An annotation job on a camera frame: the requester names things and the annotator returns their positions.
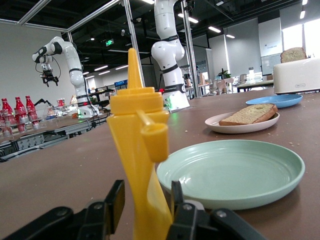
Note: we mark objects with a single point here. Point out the blue plate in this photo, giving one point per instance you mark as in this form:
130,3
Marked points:
275,101

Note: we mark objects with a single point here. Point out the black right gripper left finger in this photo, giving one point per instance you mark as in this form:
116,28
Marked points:
100,217

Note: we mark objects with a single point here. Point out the yellow squeeze bottle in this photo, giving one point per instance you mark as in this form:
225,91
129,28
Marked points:
135,150

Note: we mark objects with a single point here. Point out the wall whiteboard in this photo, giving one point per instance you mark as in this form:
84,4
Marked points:
271,64

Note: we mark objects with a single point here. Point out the green potted plant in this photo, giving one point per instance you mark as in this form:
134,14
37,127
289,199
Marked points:
224,74

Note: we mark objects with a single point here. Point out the aluminium frame beam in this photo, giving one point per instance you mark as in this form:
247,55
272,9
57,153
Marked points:
35,11
95,15

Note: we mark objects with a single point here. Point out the green exit sign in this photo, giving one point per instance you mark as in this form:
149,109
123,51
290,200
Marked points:
109,42

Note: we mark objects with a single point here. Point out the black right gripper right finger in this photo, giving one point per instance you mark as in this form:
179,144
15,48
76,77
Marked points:
190,220

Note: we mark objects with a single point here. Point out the aluminium frame post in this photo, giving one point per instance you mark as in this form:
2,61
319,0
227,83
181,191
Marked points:
130,25
190,50

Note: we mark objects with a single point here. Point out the red cola bottle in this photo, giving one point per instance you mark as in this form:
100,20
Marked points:
7,107
30,106
20,106

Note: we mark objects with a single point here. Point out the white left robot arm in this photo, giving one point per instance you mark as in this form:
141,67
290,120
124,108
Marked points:
167,55

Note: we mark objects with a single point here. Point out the beige plate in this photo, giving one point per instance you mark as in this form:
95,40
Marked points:
237,128

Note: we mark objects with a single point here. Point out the dark-crust bread slice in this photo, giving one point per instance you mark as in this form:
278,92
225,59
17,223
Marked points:
293,55

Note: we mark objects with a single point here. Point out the red white can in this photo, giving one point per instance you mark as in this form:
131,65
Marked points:
61,102

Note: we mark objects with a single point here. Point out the light-crust bread slice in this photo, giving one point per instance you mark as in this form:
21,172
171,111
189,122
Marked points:
250,113

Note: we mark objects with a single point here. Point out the white toaster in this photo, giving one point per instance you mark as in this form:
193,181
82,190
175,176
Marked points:
297,75

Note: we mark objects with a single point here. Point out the black background gripper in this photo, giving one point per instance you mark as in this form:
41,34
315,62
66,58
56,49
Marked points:
47,70

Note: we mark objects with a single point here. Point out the aluminium rail workbench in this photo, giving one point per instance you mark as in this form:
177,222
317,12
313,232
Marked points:
30,142

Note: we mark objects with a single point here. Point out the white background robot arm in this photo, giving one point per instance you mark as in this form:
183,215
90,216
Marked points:
72,62

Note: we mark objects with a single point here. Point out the ceiling strip light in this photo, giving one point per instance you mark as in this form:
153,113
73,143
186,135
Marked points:
230,36
190,18
214,29

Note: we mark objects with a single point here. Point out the green plate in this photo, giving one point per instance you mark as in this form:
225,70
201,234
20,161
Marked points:
237,175

